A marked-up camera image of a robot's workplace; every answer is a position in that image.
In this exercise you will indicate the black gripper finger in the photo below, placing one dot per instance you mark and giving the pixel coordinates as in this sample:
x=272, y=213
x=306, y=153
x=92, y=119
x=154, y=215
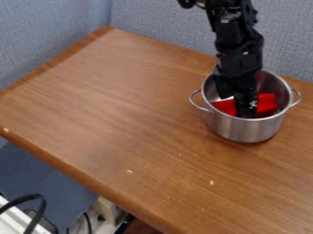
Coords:
x=225, y=86
x=246, y=103

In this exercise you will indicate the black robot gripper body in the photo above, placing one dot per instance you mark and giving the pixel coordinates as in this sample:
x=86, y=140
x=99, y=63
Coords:
x=240, y=58

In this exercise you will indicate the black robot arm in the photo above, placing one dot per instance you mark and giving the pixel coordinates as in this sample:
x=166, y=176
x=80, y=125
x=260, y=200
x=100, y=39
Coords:
x=232, y=15

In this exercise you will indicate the stainless steel pot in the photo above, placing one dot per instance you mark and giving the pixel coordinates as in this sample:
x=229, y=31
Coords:
x=246, y=130

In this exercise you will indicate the black and white chair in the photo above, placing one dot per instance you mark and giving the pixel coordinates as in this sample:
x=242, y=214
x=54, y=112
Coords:
x=23, y=215

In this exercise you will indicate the red rectangular block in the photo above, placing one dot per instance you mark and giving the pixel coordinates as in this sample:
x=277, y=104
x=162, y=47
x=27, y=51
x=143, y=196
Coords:
x=266, y=108

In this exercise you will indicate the white items under table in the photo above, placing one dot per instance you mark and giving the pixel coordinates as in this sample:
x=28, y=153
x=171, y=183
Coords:
x=103, y=218

